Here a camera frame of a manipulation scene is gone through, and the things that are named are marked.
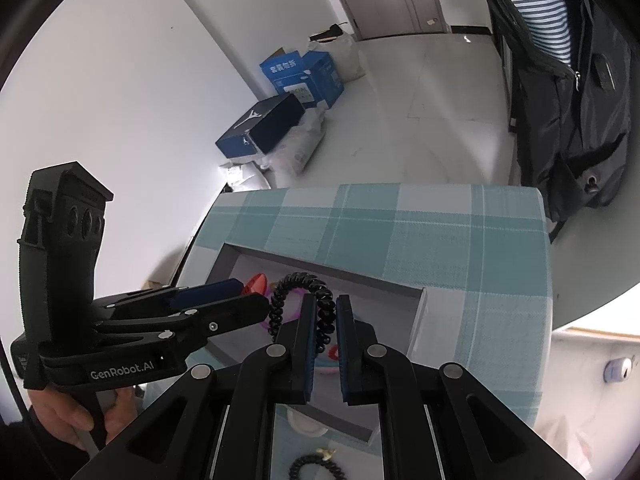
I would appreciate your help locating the dark backpack with striped lining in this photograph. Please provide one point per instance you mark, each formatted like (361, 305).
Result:
(575, 135)

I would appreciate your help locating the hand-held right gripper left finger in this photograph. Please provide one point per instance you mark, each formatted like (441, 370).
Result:
(310, 330)

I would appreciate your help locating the teal checked tablecloth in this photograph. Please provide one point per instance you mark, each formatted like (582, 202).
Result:
(450, 240)

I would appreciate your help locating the blue cardboard carton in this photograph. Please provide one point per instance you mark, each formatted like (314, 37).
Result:
(305, 77)

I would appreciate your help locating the white round compact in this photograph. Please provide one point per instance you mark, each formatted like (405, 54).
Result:
(305, 422)

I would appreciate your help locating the white plastic bag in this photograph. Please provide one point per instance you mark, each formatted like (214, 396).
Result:
(345, 55)
(300, 145)

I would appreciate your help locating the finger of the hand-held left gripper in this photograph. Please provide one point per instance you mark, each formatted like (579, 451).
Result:
(210, 290)
(235, 312)

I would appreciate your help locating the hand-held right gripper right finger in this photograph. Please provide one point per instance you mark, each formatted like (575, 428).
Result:
(345, 340)

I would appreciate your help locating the person's left hand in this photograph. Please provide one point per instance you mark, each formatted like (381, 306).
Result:
(55, 410)

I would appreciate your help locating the grey cardboard box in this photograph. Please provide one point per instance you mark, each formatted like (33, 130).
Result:
(380, 310)

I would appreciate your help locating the small white wall device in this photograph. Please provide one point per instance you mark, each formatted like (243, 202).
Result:
(616, 370)

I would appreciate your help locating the dark blue shoe box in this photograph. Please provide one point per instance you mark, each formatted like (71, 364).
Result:
(260, 125)

